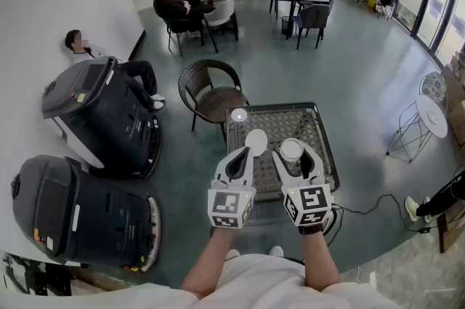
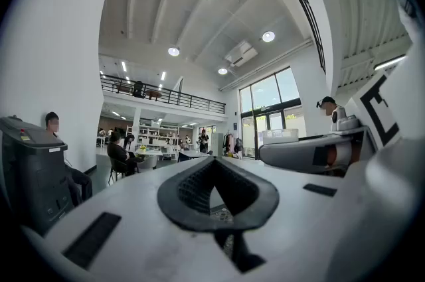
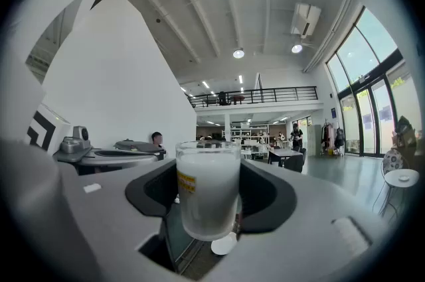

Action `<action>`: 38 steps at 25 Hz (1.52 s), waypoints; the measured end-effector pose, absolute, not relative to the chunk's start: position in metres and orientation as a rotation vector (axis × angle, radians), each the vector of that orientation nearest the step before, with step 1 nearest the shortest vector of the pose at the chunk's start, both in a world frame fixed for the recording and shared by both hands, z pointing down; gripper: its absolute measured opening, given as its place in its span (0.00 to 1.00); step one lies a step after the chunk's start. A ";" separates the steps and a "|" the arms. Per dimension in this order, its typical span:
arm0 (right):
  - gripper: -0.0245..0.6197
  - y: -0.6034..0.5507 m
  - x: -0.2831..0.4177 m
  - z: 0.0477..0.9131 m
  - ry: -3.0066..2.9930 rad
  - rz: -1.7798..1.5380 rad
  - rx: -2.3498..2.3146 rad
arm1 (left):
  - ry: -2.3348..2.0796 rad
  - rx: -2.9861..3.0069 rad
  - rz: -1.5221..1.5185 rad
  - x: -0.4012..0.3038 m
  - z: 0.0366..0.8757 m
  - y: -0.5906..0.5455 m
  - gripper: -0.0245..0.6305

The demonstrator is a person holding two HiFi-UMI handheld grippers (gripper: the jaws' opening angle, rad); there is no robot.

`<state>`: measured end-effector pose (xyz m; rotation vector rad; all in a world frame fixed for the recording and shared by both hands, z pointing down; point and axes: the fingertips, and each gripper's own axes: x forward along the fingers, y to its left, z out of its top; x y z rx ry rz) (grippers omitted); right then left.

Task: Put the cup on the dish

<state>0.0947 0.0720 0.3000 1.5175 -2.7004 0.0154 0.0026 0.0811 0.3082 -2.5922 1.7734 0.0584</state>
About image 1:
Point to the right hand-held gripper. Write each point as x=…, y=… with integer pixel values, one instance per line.
x=309, y=202

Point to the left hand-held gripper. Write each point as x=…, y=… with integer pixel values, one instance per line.
x=229, y=204

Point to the white paper cup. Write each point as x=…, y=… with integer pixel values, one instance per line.
x=290, y=149

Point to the white round plate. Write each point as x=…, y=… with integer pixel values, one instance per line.
x=257, y=140

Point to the person's right forearm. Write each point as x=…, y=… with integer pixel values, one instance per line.
x=319, y=260

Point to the person's left forearm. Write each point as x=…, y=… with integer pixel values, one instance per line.
x=212, y=260

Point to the wicker glass-top table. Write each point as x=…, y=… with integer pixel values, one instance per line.
x=287, y=122

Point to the brown wicker chair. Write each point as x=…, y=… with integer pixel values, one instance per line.
x=218, y=104

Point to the person's white shoe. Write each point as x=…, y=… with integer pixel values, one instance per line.
x=233, y=253
x=277, y=251

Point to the person's white shirt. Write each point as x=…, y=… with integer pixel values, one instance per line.
x=261, y=285

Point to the black service robot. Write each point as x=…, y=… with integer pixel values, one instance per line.
x=105, y=115
x=83, y=216

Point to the white round side table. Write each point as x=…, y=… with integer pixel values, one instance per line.
x=432, y=116

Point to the black mesh waste bin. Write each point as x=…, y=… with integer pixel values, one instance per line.
x=286, y=25

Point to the black metal chair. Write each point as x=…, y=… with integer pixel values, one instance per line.
x=178, y=31

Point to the blue upholstered chair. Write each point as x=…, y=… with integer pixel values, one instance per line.
x=314, y=16

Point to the white plastic chair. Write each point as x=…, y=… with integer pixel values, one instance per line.
x=222, y=15

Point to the patterned round stool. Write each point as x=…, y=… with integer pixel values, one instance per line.
x=434, y=86

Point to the cardboard boxes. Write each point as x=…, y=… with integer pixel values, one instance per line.
x=456, y=93

